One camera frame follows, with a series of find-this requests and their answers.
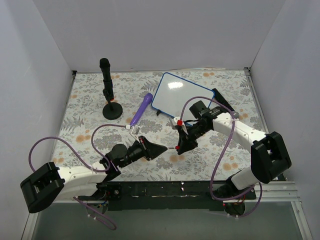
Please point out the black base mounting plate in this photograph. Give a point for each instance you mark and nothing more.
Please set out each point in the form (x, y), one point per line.
(155, 195)

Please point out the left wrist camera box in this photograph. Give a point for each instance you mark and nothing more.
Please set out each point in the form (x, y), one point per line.
(135, 131)

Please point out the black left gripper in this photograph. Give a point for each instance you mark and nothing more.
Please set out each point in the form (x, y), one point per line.
(144, 149)

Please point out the aluminium front rail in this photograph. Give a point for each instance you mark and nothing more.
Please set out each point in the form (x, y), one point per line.
(275, 191)

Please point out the black round microphone stand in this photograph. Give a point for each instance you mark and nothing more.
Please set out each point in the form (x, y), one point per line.
(112, 110)

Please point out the black microphone on stand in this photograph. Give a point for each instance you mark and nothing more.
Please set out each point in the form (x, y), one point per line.
(104, 65)

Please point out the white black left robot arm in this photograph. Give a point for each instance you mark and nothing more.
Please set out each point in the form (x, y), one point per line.
(50, 183)

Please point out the blue framed whiteboard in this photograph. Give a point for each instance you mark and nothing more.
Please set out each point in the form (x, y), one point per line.
(173, 92)

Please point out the red white marker pen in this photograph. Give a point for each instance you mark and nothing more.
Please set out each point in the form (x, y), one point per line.
(173, 148)

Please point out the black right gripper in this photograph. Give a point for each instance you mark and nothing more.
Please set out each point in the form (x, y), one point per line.
(184, 135)

